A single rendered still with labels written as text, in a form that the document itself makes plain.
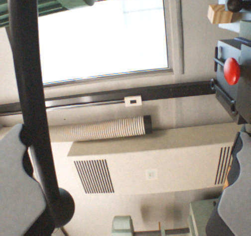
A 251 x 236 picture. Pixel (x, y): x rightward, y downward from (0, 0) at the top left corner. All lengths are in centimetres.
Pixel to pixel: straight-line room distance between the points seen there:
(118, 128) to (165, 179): 61
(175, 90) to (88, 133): 77
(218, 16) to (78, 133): 141
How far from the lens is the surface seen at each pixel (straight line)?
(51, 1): 21
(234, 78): 22
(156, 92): 154
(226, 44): 29
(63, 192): 17
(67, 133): 171
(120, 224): 216
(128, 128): 156
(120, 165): 166
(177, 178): 181
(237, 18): 48
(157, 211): 271
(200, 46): 159
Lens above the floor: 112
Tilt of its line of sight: 6 degrees up
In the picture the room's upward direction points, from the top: 96 degrees counter-clockwise
